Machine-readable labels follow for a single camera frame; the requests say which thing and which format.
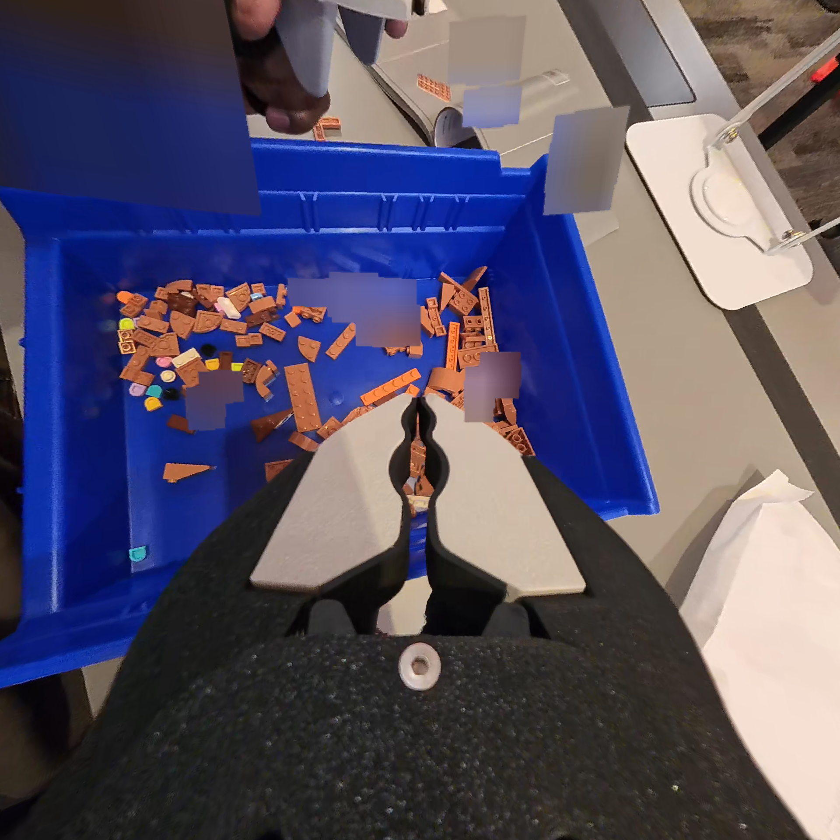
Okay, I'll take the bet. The instruction booklet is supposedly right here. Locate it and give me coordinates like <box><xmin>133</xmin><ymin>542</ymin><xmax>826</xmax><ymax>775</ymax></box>
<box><xmin>354</xmin><ymin>0</ymin><xmax>572</xmax><ymax>152</ymax></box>

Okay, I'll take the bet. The person's left hand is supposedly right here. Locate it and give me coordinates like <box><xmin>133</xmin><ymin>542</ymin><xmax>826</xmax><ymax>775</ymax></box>
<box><xmin>227</xmin><ymin>0</ymin><xmax>332</xmax><ymax>135</ymax></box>

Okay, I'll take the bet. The white paper bag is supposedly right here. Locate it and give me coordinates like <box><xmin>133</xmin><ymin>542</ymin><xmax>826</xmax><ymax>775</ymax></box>
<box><xmin>679</xmin><ymin>469</ymin><xmax>840</xmax><ymax>840</ymax></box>

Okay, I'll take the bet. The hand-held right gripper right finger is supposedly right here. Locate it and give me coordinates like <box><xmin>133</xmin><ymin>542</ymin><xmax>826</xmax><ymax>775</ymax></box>
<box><xmin>420</xmin><ymin>392</ymin><xmax>588</xmax><ymax>601</ymax></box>

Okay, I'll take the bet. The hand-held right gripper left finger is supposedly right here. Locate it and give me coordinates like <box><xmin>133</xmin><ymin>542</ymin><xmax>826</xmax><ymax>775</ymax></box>
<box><xmin>248</xmin><ymin>392</ymin><xmax>420</xmax><ymax>601</ymax></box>

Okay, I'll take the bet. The pile of lego pieces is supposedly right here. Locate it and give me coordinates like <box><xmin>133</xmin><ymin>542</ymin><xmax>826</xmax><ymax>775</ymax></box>
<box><xmin>117</xmin><ymin>266</ymin><xmax>536</xmax><ymax>513</ymax></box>

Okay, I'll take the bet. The white monitor stand base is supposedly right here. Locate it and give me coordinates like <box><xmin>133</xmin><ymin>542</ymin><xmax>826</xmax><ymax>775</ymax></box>
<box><xmin>625</xmin><ymin>29</ymin><xmax>840</xmax><ymax>311</ymax></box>

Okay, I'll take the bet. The blue plastic bin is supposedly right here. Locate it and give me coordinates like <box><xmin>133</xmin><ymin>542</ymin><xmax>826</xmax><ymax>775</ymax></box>
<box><xmin>0</xmin><ymin>138</ymin><xmax>660</xmax><ymax>690</ymax></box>

